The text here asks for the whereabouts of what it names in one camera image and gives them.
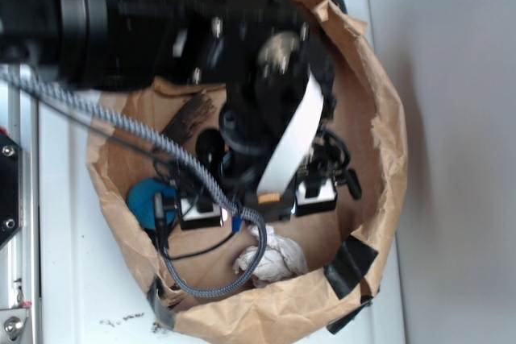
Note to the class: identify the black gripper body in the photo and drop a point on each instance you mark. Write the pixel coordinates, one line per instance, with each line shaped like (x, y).
(272, 131)

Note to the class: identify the blue ball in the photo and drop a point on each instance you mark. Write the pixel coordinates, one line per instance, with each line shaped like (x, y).
(140, 200)

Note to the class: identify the brown paper bag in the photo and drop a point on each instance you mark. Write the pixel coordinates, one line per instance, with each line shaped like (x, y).
(346, 249)

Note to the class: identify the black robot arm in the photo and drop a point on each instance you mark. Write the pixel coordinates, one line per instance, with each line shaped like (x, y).
(108, 45)

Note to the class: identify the black metal bracket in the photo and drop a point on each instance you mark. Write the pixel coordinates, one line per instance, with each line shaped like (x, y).
(11, 187)

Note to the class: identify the white paper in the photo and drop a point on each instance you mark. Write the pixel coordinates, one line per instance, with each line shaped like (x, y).
(283, 259)

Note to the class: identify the brown bark piece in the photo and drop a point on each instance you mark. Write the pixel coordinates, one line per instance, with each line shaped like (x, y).
(195, 116)

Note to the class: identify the white plastic tray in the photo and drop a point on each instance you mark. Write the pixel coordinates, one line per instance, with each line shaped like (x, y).
(87, 293)

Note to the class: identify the aluminium rail frame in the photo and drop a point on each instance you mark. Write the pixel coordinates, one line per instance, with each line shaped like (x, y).
(20, 258)

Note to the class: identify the tactile gripper finger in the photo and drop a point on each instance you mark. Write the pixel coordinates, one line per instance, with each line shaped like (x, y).
(200, 213)
(315, 197)

